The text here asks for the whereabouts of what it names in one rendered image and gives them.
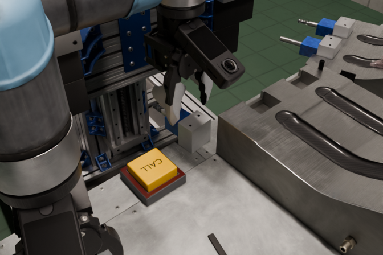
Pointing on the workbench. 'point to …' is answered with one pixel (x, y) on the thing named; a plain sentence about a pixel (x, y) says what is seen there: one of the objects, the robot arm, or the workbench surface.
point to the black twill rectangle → (348, 75)
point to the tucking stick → (216, 244)
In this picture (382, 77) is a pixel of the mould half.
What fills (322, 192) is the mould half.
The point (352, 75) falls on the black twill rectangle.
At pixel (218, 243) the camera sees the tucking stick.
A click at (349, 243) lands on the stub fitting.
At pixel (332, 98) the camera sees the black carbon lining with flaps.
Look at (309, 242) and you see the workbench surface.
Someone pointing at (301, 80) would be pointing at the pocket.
